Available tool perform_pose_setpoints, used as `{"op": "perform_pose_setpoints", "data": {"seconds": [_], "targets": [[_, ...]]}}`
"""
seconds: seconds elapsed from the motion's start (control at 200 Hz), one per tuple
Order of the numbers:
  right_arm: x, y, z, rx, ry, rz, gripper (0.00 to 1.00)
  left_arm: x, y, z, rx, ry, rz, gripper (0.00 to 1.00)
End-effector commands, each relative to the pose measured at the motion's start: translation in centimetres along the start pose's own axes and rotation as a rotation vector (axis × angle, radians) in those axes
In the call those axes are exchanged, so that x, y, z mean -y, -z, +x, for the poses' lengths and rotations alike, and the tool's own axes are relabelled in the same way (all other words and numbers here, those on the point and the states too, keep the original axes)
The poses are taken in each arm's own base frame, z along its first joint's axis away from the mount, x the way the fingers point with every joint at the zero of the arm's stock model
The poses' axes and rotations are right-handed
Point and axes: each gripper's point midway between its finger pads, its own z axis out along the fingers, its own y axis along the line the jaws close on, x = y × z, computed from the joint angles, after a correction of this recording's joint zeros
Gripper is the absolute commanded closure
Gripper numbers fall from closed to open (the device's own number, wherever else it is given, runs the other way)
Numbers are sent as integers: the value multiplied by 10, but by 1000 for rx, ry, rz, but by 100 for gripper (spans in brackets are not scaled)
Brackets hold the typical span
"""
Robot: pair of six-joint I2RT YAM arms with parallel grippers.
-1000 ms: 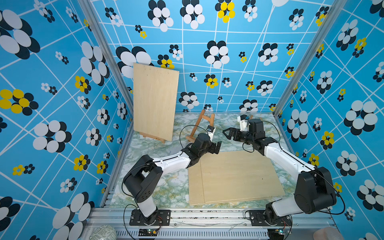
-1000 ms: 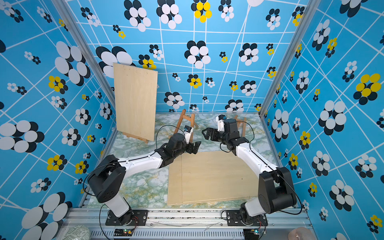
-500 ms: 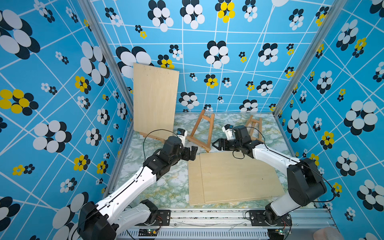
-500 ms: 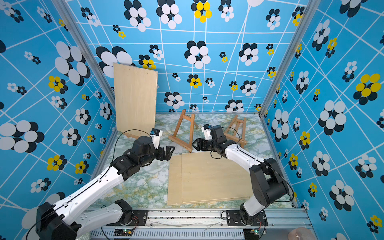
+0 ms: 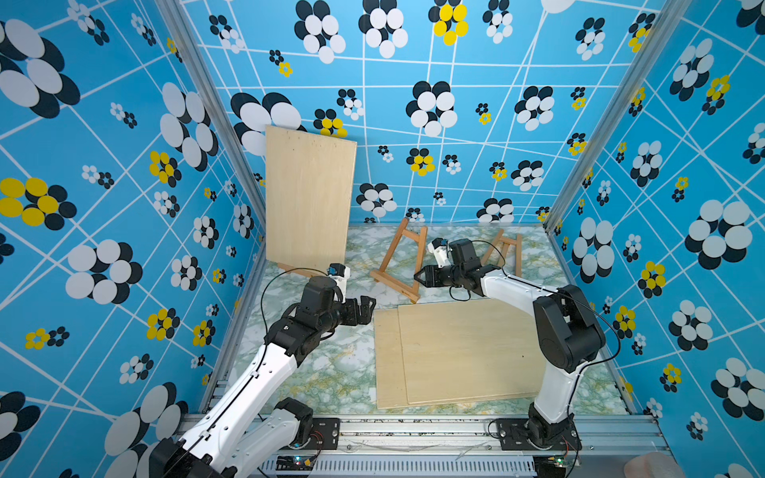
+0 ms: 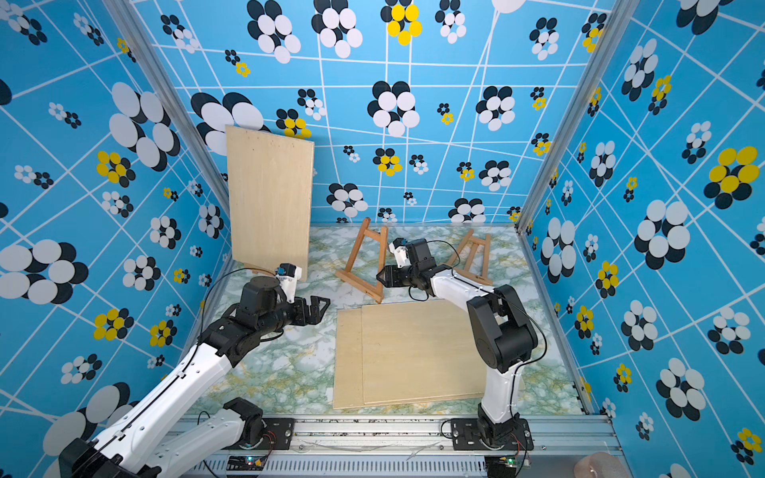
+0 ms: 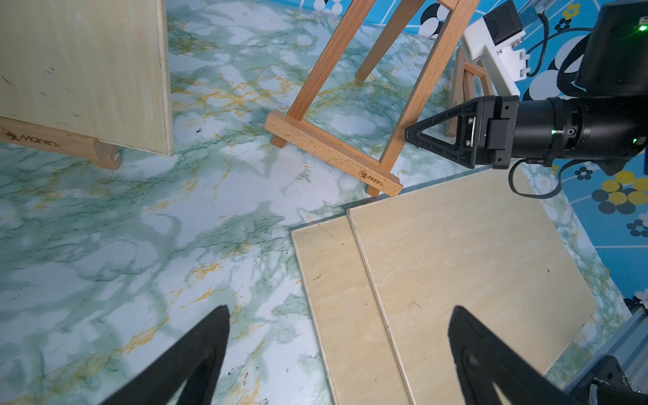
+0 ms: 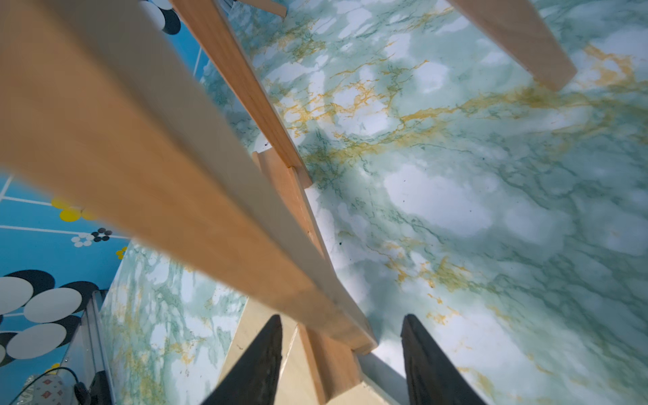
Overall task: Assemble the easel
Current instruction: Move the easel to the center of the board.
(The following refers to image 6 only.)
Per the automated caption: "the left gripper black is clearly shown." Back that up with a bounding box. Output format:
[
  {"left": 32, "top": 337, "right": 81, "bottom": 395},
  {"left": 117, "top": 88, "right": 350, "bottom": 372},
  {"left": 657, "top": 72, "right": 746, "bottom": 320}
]
[{"left": 261, "top": 293, "right": 333, "bottom": 338}]

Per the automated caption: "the wooden easel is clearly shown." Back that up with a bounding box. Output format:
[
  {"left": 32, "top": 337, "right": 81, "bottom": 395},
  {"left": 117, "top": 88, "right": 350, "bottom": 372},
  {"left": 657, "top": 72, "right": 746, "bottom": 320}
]
[
  {"left": 446, "top": 229, "right": 493, "bottom": 286},
  {"left": 242, "top": 264, "right": 276, "bottom": 277},
  {"left": 336, "top": 218, "right": 388, "bottom": 304}
]

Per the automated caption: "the plywood board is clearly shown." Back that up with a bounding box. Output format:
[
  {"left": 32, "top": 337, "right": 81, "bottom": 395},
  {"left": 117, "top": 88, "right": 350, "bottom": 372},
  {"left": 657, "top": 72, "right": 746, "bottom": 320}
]
[
  {"left": 225, "top": 125, "right": 315, "bottom": 271},
  {"left": 333, "top": 309, "right": 364, "bottom": 410},
  {"left": 362, "top": 300, "right": 486, "bottom": 406}
]

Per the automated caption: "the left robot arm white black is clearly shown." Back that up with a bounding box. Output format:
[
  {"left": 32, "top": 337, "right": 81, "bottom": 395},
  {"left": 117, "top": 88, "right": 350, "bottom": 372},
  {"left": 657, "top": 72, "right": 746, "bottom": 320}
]
[{"left": 58, "top": 275, "right": 331, "bottom": 477}]

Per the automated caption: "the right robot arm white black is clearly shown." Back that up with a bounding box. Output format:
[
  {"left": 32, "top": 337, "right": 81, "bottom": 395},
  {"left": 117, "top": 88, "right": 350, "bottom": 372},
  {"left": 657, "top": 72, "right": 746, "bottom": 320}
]
[{"left": 377, "top": 238, "right": 544, "bottom": 451}]

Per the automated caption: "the left circuit board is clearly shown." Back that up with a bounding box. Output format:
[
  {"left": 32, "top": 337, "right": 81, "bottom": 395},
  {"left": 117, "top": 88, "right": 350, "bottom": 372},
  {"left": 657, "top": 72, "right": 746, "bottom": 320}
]
[{"left": 226, "top": 455, "right": 268, "bottom": 474}]

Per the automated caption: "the circuit board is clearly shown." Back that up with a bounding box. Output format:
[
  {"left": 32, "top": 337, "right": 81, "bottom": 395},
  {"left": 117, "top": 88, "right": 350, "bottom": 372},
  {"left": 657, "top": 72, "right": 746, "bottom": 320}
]
[
  {"left": 484, "top": 456, "right": 517, "bottom": 478},
  {"left": 226, "top": 455, "right": 268, "bottom": 474}
]

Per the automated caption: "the right circuit board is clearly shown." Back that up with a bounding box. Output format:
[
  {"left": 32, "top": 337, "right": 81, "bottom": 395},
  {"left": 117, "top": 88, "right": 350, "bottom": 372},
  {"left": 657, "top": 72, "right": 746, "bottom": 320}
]
[{"left": 484, "top": 456, "right": 517, "bottom": 478}]

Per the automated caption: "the pink object corner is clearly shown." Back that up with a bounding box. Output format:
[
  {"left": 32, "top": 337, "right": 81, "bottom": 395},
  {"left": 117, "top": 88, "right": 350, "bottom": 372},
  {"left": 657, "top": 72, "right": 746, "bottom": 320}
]
[{"left": 574, "top": 452, "right": 630, "bottom": 478}]

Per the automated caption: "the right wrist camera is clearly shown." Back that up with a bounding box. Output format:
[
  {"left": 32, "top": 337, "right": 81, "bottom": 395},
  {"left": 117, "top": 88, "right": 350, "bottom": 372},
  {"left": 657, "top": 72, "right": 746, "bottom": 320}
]
[{"left": 388, "top": 238, "right": 412, "bottom": 268}]

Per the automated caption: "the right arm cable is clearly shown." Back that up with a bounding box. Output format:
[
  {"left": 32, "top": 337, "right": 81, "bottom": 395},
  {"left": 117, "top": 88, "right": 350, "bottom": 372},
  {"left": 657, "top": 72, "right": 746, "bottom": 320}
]
[{"left": 408, "top": 238, "right": 549, "bottom": 419}]

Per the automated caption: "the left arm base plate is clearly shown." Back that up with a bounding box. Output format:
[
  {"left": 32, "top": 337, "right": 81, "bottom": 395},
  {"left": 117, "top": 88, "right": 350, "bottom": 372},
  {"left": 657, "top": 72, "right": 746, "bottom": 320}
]
[{"left": 234, "top": 417, "right": 296, "bottom": 451}]

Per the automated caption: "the aluminium front rail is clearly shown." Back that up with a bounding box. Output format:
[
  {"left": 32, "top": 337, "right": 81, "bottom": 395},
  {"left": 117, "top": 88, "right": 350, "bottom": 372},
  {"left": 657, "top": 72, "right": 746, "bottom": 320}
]
[{"left": 112, "top": 413, "right": 635, "bottom": 478}]

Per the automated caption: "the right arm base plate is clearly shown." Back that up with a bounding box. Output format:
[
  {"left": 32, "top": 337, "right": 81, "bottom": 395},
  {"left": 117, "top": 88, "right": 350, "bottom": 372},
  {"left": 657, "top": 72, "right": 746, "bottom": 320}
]
[{"left": 448, "top": 417, "right": 535, "bottom": 452}]

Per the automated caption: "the left aluminium corner post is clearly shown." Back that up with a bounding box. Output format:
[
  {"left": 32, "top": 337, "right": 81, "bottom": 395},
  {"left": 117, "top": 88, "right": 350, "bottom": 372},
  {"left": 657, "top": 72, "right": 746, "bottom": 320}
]
[{"left": 100, "top": 0, "right": 246, "bottom": 225}]

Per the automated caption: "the aluminium corner post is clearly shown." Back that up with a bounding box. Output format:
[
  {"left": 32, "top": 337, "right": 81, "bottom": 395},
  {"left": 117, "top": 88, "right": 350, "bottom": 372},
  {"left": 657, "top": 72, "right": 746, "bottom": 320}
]
[
  {"left": 517, "top": 0, "right": 639, "bottom": 234},
  {"left": 100, "top": 0, "right": 246, "bottom": 225}
]

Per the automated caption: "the right aluminium corner post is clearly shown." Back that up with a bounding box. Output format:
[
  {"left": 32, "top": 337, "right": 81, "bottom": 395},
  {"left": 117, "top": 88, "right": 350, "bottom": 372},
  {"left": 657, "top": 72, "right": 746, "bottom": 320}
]
[{"left": 517, "top": 0, "right": 639, "bottom": 234}]

